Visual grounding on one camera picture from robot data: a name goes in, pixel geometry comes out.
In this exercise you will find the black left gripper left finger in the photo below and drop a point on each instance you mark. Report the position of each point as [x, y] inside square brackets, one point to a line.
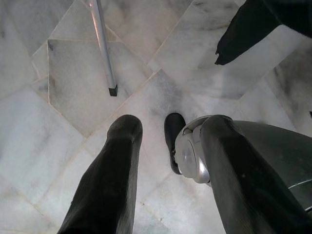
[107, 182]

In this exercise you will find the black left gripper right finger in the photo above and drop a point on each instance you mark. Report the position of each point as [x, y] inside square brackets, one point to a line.
[239, 190]

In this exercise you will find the black hanging shirt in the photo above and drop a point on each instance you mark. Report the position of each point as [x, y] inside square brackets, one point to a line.
[248, 29]

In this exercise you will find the black robot left foot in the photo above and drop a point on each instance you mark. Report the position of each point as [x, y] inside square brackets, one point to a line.
[173, 129]

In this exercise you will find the silver metal clothes rack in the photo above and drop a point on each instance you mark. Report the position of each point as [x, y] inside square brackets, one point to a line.
[103, 44]

